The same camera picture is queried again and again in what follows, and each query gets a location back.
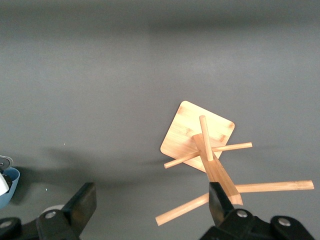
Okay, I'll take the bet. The light blue cup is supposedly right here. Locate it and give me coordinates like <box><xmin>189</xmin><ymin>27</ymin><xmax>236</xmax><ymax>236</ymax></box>
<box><xmin>0</xmin><ymin>166</ymin><xmax>21</xmax><ymax>210</ymax></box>

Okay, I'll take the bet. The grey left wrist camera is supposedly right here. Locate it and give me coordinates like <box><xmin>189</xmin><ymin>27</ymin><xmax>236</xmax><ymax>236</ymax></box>
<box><xmin>0</xmin><ymin>154</ymin><xmax>14</xmax><ymax>171</ymax></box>

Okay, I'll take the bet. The wooden cup rack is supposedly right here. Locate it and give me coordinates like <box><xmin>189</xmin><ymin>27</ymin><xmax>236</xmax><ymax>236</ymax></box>
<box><xmin>154</xmin><ymin>100</ymin><xmax>315</xmax><ymax>227</ymax></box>

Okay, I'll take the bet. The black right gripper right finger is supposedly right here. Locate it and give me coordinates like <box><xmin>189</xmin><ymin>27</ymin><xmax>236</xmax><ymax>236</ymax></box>
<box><xmin>199</xmin><ymin>181</ymin><xmax>316</xmax><ymax>240</ymax></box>

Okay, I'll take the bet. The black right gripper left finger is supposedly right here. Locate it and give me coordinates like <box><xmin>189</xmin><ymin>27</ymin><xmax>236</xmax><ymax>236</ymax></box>
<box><xmin>0</xmin><ymin>181</ymin><xmax>98</xmax><ymax>240</ymax></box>

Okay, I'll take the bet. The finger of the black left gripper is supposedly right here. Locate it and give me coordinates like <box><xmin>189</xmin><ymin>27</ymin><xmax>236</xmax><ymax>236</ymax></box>
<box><xmin>2</xmin><ymin>174</ymin><xmax>13</xmax><ymax>188</ymax></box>

